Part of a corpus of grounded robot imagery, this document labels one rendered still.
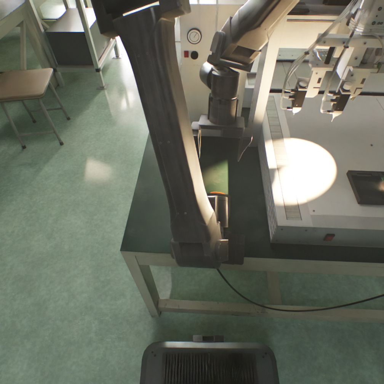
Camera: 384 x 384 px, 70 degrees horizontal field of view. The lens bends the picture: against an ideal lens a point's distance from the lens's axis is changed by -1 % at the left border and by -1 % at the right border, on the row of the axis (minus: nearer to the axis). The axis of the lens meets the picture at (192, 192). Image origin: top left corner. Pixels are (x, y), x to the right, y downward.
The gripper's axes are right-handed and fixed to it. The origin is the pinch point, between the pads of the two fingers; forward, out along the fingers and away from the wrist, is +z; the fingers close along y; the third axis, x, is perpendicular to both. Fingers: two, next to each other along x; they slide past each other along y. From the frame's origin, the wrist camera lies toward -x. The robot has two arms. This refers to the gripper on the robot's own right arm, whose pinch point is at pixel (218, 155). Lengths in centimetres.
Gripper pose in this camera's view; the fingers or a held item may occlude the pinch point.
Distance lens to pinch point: 69.2
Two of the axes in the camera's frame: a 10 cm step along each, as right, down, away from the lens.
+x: -1.3, 5.8, -8.0
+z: -0.2, 8.1, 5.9
